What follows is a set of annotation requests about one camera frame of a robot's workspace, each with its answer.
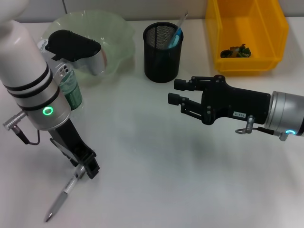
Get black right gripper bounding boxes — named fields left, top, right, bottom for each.
left=167, top=75, right=272, bottom=126

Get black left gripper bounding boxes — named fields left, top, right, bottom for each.
left=49, top=118, right=101, bottom=180

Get clear silver ballpoint pen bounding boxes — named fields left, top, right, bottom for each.
left=45, top=165, right=86, bottom=223

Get blue scissors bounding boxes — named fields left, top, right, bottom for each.
left=166, top=28, right=184, bottom=49

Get transparent plastic ruler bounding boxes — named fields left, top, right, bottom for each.
left=170, top=11, right=189, bottom=48

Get green plastic wrapper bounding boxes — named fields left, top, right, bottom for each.
left=219, top=43, right=252, bottom=58

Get clear bottle with green label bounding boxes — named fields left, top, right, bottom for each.
left=37, top=38, right=84, bottom=112

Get black mesh pen cup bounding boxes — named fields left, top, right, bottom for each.
left=142, top=21, right=184, bottom=84

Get green glass fruit plate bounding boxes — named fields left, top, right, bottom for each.
left=42, top=9, right=136, bottom=87

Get yellow plastic storage bin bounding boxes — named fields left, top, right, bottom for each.
left=205, top=0, right=289, bottom=76

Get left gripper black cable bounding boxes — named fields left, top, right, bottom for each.
left=2, top=111, right=41, bottom=145

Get right gripper grey cable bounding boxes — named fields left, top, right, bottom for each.
left=235, top=115, right=289, bottom=142

